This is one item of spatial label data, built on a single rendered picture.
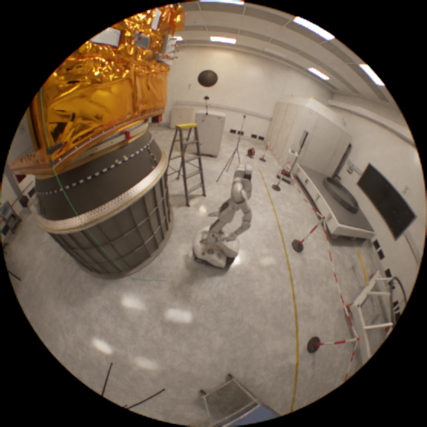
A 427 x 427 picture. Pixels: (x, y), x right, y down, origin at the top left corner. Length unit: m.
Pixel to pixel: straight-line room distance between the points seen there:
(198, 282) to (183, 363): 1.22
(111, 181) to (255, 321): 2.41
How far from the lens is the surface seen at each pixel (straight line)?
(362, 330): 3.70
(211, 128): 4.73
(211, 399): 2.16
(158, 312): 2.10
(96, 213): 1.42
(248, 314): 2.21
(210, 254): 1.92
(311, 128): 6.26
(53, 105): 1.03
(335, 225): 3.95
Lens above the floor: 2.06
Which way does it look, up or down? 46 degrees down
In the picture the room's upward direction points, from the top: 12 degrees clockwise
